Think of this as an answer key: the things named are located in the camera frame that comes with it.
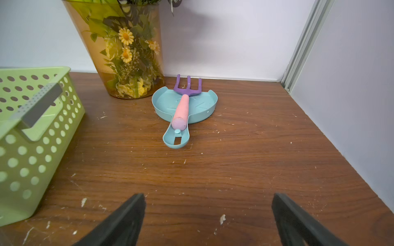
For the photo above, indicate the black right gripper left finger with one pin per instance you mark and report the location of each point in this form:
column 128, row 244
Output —
column 120, row 228

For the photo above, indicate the purple pink toy rake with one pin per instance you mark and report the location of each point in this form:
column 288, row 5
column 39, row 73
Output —
column 180, row 119

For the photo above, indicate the green perforated storage basket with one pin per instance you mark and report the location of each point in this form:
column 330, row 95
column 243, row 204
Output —
column 40, row 113

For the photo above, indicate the amber vase with flowers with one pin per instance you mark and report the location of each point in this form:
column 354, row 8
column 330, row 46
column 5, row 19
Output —
column 123, row 39

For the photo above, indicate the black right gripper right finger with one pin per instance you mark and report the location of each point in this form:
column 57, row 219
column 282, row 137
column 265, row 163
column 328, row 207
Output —
column 296, row 227

